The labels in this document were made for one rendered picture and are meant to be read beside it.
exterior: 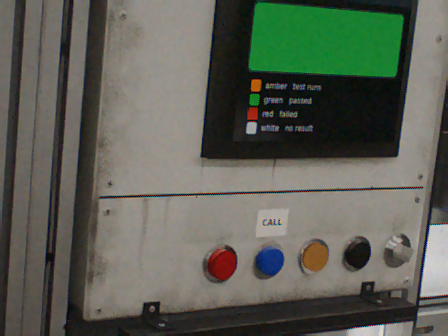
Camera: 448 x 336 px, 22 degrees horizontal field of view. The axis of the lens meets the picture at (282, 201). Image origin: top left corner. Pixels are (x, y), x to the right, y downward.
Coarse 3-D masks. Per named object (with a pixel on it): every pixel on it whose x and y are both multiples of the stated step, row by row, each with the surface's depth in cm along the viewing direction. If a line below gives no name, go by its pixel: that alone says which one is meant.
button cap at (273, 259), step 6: (264, 252) 117; (270, 252) 117; (276, 252) 118; (264, 258) 117; (270, 258) 118; (276, 258) 118; (282, 258) 119; (258, 264) 118; (264, 264) 117; (270, 264) 118; (276, 264) 118; (282, 264) 119; (264, 270) 117; (270, 270) 118; (276, 270) 118
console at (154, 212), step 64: (128, 0) 102; (192, 0) 106; (128, 64) 104; (192, 64) 108; (128, 128) 105; (192, 128) 110; (128, 192) 107; (192, 192) 111; (256, 192) 116; (320, 192) 121; (384, 192) 126; (128, 256) 109; (192, 256) 113; (256, 256) 117; (320, 256) 122; (384, 256) 128
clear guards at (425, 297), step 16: (432, 192) 132; (432, 208) 133; (432, 224) 133; (432, 240) 134; (432, 256) 135; (432, 272) 135; (432, 288) 136; (272, 304) 122; (288, 304) 123; (304, 304) 124; (320, 304) 126; (416, 304) 135; (432, 304) 136; (80, 320) 108; (112, 320) 110; (128, 320) 111; (416, 320) 135; (432, 320) 137
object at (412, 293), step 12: (444, 60) 128; (444, 72) 129; (444, 84) 129; (444, 96) 130; (432, 144) 130; (432, 156) 131; (432, 168) 131; (432, 180) 132; (420, 228) 132; (420, 240) 133; (420, 252) 133; (420, 264) 134; (408, 300) 134; (396, 324) 134; (408, 324) 135
